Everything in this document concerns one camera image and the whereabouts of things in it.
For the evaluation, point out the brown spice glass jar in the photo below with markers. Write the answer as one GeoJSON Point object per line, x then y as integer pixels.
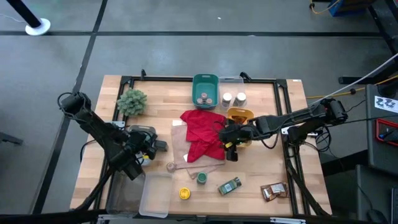
{"type": "Point", "coordinates": [209, 101]}
{"type": "Point", "coordinates": [199, 101]}
{"type": "Point", "coordinates": [204, 95]}

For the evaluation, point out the brown packet with white label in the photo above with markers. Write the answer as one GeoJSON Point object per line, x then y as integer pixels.
{"type": "Point", "coordinates": [275, 190]}

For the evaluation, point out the dark grey box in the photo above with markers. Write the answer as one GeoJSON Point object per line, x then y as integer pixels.
{"type": "Point", "coordinates": [373, 186]}

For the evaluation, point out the black computer mouse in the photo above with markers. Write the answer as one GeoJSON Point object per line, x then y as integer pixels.
{"type": "Point", "coordinates": [376, 216]}

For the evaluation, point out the white-lid spice jar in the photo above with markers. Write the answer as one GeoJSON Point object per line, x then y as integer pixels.
{"type": "Point", "coordinates": [226, 97]}
{"type": "Point", "coordinates": [240, 97]}

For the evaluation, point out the red cloth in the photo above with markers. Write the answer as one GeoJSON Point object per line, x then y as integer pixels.
{"type": "Point", "coordinates": [202, 130]}

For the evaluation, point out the yellow round cap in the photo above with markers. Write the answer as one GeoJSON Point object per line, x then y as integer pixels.
{"type": "Point", "coordinates": [184, 193]}

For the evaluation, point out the black equipment cabinet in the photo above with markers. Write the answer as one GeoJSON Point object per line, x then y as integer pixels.
{"type": "Point", "coordinates": [371, 140]}

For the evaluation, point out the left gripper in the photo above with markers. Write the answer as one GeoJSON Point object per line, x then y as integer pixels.
{"type": "Point", "coordinates": [141, 151]}

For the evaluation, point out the teal plastic bin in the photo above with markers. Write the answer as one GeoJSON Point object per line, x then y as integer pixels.
{"type": "Point", "coordinates": [205, 84]}

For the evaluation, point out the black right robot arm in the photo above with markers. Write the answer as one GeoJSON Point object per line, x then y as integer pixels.
{"type": "Point", "coordinates": [295, 119]}

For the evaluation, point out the black square tin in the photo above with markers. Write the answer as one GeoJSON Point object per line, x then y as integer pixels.
{"type": "Point", "coordinates": [161, 145]}

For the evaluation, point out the black pole with white base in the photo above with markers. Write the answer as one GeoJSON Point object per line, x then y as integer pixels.
{"type": "Point", "coordinates": [38, 29]}

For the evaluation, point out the black crossbar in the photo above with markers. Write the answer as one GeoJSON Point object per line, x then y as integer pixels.
{"type": "Point", "coordinates": [46, 217]}

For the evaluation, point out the blue box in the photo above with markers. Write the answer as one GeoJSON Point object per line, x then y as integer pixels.
{"type": "Point", "coordinates": [345, 7]}

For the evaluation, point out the grey plastic bin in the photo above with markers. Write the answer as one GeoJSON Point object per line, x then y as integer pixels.
{"type": "Point", "coordinates": [141, 126]}

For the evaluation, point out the brown spice packet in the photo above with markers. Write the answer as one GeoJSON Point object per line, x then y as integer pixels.
{"type": "Point", "coordinates": [240, 119]}

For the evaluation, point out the green artificial plant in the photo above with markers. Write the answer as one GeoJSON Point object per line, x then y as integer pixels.
{"type": "Point", "coordinates": [132, 102]}

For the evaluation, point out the silver mounting plate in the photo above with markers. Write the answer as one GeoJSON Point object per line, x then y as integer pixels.
{"type": "Point", "coordinates": [118, 124]}
{"type": "Point", "coordinates": [284, 130]}

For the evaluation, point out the black metal stand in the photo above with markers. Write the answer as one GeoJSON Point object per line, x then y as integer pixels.
{"type": "Point", "coordinates": [387, 31]}

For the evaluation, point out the black furniture foot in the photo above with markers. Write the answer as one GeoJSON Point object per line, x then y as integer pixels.
{"type": "Point", "coordinates": [11, 138]}

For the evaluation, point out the smoky clear plastic bin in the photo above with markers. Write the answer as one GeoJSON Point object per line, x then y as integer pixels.
{"type": "Point", "coordinates": [126, 199]}

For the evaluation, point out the green herb jar with label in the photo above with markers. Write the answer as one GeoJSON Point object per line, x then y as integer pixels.
{"type": "Point", "coordinates": [229, 186]}

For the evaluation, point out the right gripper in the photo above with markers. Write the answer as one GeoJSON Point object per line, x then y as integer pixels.
{"type": "Point", "coordinates": [236, 133]}

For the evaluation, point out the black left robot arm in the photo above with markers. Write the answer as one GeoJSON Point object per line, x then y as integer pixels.
{"type": "Point", "coordinates": [96, 127]}

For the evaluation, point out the green-lid square spice jar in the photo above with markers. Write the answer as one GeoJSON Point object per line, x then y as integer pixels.
{"type": "Point", "coordinates": [201, 178]}

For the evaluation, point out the red-framed device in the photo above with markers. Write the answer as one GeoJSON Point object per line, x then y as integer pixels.
{"type": "Point", "coordinates": [387, 133]}

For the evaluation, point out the white sticker with black print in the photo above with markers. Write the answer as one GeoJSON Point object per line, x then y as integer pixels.
{"type": "Point", "coordinates": [385, 104]}

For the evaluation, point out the yellow plastic bin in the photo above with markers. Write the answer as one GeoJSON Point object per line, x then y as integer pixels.
{"type": "Point", "coordinates": [230, 115]}

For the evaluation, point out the black aluminium table frame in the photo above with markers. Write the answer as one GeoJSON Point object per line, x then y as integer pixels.
{"type": "Point", "coordinates": [161, 79]}

